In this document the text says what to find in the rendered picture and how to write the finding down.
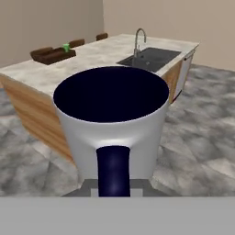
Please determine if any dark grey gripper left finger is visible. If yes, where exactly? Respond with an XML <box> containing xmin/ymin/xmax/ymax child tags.
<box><xmin>62</xmin><ymin>179</ymin><xmax>100</xmax><ymax>197</ymax></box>

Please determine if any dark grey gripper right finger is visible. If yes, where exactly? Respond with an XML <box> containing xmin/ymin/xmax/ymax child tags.
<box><xmin>129</xmin><ymin>179</ymin><xmax>170</xmax><ymax>197</ymax></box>

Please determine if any white mug with navy handle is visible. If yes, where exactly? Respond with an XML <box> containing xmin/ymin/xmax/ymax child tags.
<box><xmin>52</xmin><ymin>65</ymin><xmax>171</xmax><ymax>197</ymax></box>

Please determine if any dark brown tray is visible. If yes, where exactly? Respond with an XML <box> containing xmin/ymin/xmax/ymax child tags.
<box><xmin>32</xmin><ymin>47</ymin><xmax>77</xmax><ymax>66</ymax></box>

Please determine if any wooden island cabinet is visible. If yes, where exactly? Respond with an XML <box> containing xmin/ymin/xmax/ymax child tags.
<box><xmin>0</xmin><ymin>60</ymin><xmax>184</xmax><ymax>163</ymax></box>

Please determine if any dark grey sink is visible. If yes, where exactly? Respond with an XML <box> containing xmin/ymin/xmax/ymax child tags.
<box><xmin>116</xmin><ymin>47</ymin><xmax>183</xmax><ymax>73</ymax></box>

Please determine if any silver tap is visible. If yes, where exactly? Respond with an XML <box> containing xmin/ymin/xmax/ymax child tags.
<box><xmin>132</xmin><ymin>28</ymin><xmax>148</xmax><ymax>60</ymax></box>

